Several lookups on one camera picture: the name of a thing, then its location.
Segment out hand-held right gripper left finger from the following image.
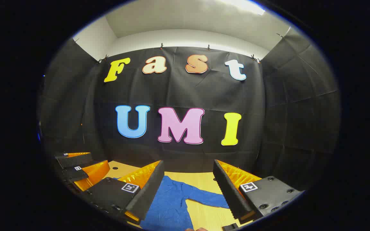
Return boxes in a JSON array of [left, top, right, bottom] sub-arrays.
[[82, 160, 165, 225]]

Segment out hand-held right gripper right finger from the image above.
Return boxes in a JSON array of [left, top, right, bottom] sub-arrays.
[[213, 159, 304, 225]]

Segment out blue knit cardigan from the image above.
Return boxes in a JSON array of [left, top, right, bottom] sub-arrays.
[[113, 175, 230, 231]]

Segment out black backdrop cloth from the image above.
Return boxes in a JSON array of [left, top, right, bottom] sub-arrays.
[[39, 27, 341, 193]]

